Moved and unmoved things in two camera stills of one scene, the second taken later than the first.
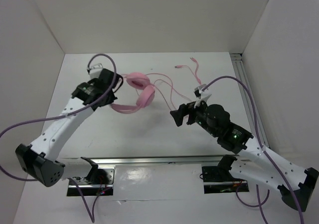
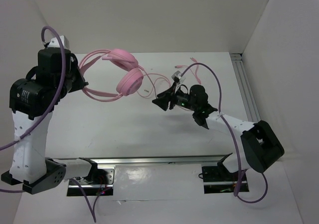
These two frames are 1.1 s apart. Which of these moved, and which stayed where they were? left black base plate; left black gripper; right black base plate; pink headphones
Moved: pink headphones; left black gripper
Stayed: right black base plate; left black base plate
